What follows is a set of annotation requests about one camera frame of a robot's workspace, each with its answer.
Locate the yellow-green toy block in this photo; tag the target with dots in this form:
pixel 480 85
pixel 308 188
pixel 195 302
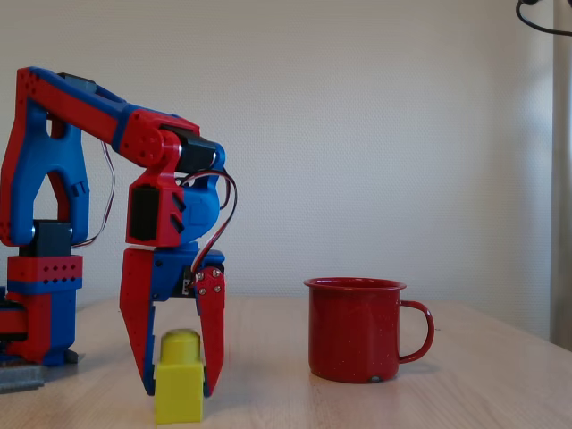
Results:
pixel 179 393

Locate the grey duct tape piece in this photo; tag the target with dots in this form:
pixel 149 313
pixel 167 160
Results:
pixel 22 379

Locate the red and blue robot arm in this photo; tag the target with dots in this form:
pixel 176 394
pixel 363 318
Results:
pixel 53 147

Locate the red enamel mug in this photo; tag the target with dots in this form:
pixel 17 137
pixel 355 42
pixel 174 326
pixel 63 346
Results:
pixel 353 330

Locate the red and blue gripper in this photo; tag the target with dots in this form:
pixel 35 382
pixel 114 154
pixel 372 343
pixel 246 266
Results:
pixel 172 273

